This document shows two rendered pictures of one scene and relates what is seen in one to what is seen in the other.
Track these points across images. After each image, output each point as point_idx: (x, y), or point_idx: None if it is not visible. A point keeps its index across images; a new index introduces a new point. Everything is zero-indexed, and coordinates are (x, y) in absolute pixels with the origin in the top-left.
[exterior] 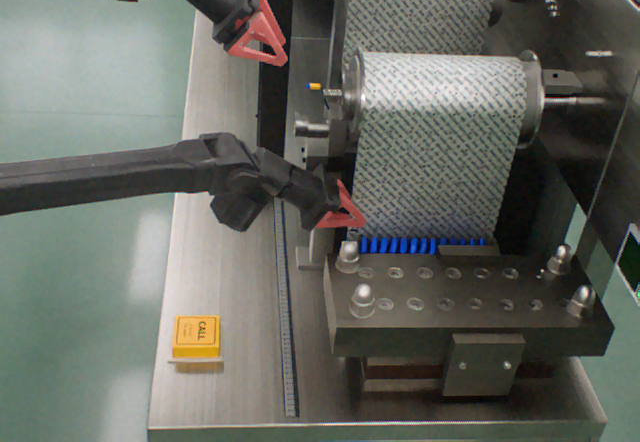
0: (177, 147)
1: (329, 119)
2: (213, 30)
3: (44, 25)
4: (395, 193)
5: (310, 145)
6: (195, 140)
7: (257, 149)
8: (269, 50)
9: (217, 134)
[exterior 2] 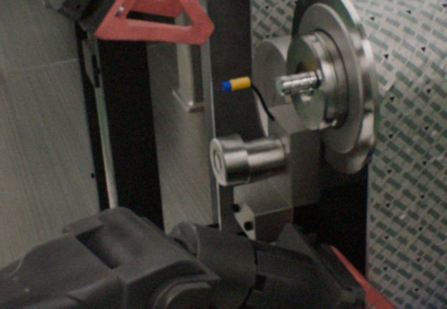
0: (27, 267)
1: (282, 138)
2: None
3: None
4: (443, 245)
5: (250, 196)
6: (59, 241)
7: (175, 228)
8: (111, 53)
9: (98, 217)
